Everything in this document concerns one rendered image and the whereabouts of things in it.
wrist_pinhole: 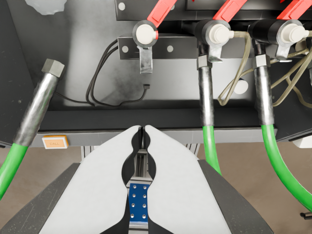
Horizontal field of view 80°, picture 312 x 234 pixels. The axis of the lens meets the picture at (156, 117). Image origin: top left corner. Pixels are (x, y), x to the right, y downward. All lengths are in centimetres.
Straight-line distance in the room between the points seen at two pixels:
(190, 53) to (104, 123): 27
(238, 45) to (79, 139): 39
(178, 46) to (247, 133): 28
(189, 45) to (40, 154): 175
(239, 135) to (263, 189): 187
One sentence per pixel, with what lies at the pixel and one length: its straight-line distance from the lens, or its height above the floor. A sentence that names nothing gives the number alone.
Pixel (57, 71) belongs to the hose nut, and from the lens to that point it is 24.
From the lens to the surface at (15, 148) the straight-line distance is 24.
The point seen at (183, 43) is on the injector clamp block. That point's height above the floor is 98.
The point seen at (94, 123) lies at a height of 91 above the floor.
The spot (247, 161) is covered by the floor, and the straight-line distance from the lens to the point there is 199.
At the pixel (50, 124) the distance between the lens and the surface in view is 54.
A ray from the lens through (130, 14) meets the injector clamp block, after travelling 35.
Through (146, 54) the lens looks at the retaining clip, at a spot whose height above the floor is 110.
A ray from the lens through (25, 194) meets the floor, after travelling 239.
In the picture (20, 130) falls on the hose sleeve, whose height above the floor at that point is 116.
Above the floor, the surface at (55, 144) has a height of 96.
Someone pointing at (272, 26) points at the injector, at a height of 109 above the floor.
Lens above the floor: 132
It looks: 62 degrees down
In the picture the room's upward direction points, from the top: 176 degrees clockwise
